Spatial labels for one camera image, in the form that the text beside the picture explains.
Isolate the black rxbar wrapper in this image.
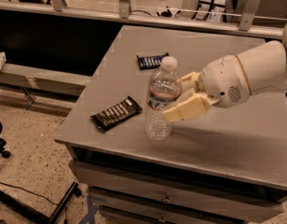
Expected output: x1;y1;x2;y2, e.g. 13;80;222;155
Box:
90;96;143;131

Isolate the metal railing frame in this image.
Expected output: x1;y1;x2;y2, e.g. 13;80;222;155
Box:
0;0;287;39

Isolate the black stand base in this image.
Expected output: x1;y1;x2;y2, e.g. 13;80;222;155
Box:
0;181;83;224

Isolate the blue rxbar wrapper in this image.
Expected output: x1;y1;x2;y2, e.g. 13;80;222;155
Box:
137;52;169;70

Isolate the grey side bench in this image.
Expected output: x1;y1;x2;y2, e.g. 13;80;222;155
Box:
0;52;90;109

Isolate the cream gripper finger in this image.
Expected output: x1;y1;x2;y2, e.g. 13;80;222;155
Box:
178;72;199;91
162;92;220;122

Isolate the black floor cable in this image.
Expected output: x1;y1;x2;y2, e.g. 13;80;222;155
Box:
0;179;60;207

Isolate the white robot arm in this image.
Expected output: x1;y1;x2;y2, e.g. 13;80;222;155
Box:
163;23;287;122

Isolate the clear plastic water bottle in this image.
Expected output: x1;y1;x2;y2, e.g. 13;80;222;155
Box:
144;56;182;141

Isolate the grey drawer cabinet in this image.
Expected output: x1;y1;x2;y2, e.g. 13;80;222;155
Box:
57;26;287;224

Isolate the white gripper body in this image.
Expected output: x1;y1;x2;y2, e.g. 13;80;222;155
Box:
198;55;250;108

